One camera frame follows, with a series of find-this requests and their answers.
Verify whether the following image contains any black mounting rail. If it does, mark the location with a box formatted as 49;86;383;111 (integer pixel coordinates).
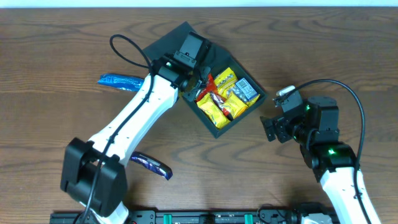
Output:
49;208;340;224

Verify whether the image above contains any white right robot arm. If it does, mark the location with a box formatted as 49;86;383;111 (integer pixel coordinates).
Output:
261;96;380;223

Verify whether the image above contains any yellow double snack packet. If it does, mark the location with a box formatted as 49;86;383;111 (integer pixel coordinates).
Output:
197;93;248;129

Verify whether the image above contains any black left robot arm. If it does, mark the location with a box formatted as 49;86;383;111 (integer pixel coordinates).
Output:
60;55;211;223

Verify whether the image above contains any dark green gift box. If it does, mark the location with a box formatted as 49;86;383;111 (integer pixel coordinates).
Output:
144;22;267;138

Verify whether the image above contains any small blue barcode packet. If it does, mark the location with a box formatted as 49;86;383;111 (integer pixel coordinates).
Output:
235;78;258;101

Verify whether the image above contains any red Hacks sweets bag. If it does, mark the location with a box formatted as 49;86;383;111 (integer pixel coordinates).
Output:
195;73;234;121

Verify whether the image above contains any light blue snack packet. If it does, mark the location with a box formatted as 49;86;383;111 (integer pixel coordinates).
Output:
97;73;144;91

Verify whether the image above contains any dark blue chocolate bar wrapper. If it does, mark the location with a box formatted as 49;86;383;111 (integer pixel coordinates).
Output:
130;151;173;180

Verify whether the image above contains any yellow Hacks sweets bag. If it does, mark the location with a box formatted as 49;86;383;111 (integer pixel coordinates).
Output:
214;67;260;107

